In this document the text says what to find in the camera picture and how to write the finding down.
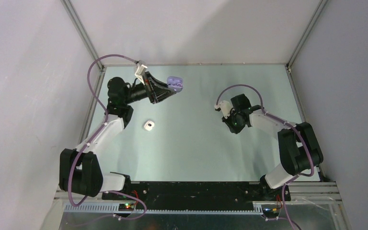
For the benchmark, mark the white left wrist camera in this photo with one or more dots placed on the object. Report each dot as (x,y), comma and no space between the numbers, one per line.
(141,68)

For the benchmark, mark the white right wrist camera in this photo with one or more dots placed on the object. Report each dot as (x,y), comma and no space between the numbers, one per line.
(225,107)

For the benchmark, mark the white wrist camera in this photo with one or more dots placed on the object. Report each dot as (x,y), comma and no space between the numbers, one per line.
(225,107)
(141,68)

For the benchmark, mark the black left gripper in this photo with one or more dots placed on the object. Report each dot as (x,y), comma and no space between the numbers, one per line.
(155,93)

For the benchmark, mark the aluminium frame corner post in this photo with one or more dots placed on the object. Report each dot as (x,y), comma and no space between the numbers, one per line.
(76,21)

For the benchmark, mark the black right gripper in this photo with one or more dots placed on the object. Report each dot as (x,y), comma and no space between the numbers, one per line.
(235,130)

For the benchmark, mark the right rear frame post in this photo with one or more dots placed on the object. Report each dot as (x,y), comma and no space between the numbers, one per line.
(306,33)

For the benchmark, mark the white earbud charging case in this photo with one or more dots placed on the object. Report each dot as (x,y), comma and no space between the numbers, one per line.
(149,125)

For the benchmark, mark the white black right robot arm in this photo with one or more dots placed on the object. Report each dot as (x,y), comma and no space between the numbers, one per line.
(299,149)

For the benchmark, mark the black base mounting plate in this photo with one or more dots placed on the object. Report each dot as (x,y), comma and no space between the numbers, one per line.
(200,196)

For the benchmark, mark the purple oval charging case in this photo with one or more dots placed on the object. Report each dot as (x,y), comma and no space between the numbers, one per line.
(175,83)

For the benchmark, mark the aluminium front frame rail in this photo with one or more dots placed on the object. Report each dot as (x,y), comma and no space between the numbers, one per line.
(310,193)

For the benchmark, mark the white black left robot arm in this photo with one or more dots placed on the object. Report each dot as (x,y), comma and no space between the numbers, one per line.
(80,169)

